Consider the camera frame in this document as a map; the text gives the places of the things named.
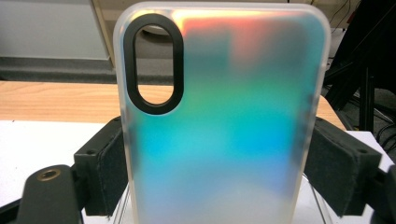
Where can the black metal stand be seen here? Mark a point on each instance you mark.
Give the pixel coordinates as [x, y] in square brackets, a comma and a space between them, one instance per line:
[361, 62]

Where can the white cabinet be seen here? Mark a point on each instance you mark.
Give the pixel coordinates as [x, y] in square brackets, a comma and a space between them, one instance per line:
[46, 28]

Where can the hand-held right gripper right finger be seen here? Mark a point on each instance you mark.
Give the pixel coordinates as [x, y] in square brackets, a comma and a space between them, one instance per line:
[337, 168]

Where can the light wooden board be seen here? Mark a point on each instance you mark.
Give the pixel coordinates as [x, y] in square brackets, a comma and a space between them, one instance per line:
[62, 99]

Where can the clear plastic packaging tray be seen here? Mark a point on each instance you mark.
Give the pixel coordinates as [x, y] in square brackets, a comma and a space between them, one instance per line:
[316, 205]

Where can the iridescent phone case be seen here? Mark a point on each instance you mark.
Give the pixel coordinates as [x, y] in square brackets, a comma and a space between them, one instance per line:
[224, 124]

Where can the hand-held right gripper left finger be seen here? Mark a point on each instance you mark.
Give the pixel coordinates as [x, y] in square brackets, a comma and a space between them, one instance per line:
[102, 165]

